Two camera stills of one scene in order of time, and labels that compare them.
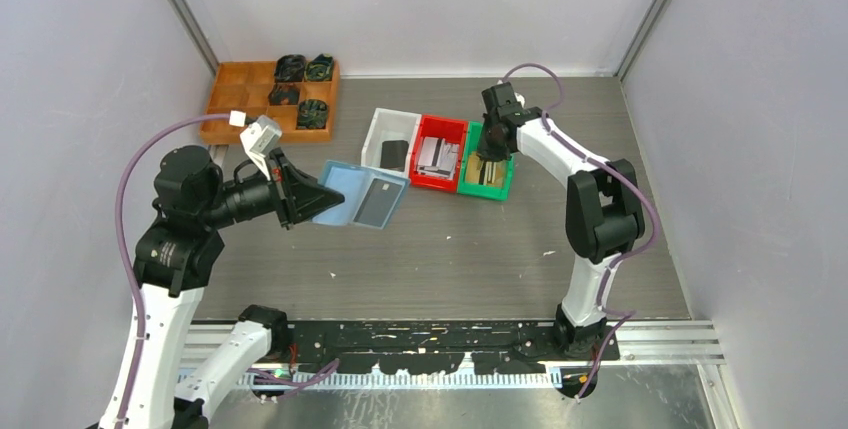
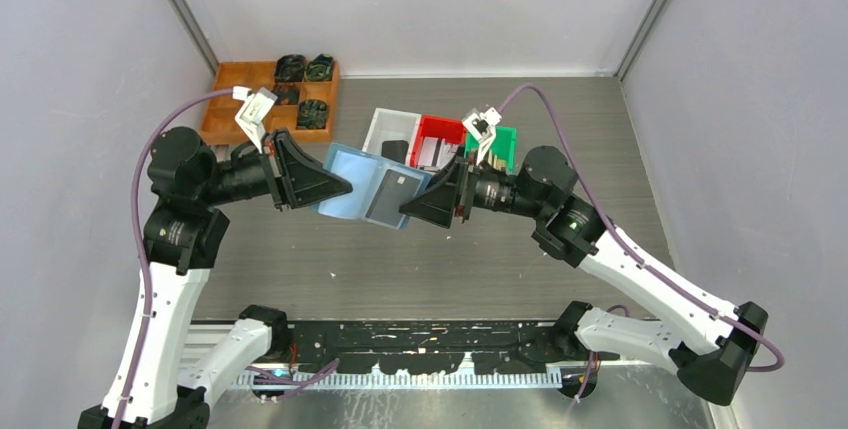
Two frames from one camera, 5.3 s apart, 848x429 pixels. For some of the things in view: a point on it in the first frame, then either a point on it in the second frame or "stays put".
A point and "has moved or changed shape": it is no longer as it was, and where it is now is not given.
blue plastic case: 371,196 has moved or changed shape
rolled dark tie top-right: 320,69 stays put
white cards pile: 437,158 stays put
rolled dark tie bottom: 312,114 stays put
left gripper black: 296,194 -> 295,177
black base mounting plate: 414,348 stays put
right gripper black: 490,154 -> 455,190
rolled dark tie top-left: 290,68 stays put
